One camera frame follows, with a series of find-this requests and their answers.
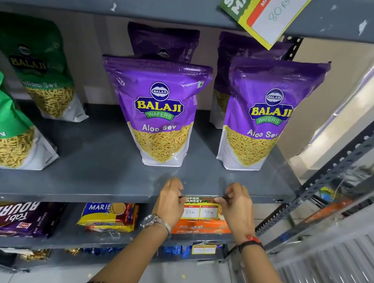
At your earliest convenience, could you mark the dark purple biscuit packet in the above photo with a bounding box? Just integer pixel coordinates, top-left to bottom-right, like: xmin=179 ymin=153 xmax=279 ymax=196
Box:
xmin=0 ymin=199 xmax=67 ymax=241

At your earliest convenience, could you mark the orange biscuit packet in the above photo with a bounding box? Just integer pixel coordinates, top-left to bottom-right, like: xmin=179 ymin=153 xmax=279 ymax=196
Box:
xmin=171 ymin=216 xmax=232 ymax=238

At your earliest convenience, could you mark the gold snack packet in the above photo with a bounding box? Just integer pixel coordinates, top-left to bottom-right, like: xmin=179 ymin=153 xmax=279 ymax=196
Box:
xmin=19 ymin=247 xmax=52 ymax=263

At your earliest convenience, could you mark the purple snack pouch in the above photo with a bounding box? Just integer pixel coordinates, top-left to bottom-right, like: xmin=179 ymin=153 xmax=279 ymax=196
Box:
xmin=126 ymin=21 xmax=201 ymax=64
xmin=216 ymin=55 xmax=332 ymax=176
xmin=96 ymin=55 xmax=214 ymax=169
xmin=209 ymin=31 xmax=296 ymax=133

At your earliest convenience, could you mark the small shelf price label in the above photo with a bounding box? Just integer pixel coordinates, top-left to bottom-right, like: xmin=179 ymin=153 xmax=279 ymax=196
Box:
xmin=180 ymin=195 xmax=224 ymax=221

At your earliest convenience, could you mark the yellow biscuit packet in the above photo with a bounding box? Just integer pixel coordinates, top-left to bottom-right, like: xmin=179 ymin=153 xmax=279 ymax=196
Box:
xmin=76 ymin=200 xmax=139 ymax=235

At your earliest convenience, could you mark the grey metal shelf rack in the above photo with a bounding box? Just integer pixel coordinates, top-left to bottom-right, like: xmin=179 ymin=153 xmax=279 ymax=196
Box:
xmin=0 ymin=0 xmax=374 ymax=283

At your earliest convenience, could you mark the silver wristwatch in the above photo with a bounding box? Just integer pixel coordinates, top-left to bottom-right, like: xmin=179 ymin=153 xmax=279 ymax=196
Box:
xmin=140 ymin=213 xmax=173 ymax=239

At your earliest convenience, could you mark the blue biscuit packet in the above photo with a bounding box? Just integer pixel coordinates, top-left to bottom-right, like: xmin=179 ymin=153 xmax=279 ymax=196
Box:
xmin=81 ymin=245 xmax=125 ymax=258
xmin=162 ymin=243 xmax=194 ymax=259

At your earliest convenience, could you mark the red black wristband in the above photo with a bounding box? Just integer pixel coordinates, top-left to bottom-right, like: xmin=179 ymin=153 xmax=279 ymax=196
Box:
xmin=237 ymin=234 xmax=266 ymax=248

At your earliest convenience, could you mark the large green yellow price label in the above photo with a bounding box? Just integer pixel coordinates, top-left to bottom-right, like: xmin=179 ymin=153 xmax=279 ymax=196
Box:
xmin=216 ymin=0 xmax=316 ymax=53

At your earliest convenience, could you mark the green snack pouch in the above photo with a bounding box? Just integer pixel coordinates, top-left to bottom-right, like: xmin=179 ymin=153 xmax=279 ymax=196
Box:
xmin=0 ymin=11 xmax=95 ymax=123
xmin=0 ymin=66 xmax=65 ymax=172

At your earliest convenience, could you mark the person's left hand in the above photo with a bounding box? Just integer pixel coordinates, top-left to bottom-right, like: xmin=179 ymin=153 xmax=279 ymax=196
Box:
xmin=151 ymin=176 xmax=188 ymax=230

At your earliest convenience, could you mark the person's left forearm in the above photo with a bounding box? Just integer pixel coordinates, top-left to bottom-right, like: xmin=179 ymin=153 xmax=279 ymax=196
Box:
xmin=92 ymin=220 xmax=170 ymax=283

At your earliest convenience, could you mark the person's right forearm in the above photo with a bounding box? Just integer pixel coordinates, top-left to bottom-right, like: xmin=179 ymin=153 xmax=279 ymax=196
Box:
xmin=233 ymin=240 xmax=299 ymax=283

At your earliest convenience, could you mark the grey slotted angle rack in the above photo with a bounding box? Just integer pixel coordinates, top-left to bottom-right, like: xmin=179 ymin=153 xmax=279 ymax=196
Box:
xmin=252 ymin=97 xmax=374 ymax=260

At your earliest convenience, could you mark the corrugated metal shutter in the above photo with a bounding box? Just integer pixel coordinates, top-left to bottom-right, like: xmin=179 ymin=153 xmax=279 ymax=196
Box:
xmin=272 ymin=212 xmax=374 ymax=283

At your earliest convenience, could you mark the person's right hand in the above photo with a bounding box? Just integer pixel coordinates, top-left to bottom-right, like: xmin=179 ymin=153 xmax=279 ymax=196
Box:
xmin=220 ymin=182 xmax=259 ymax=245

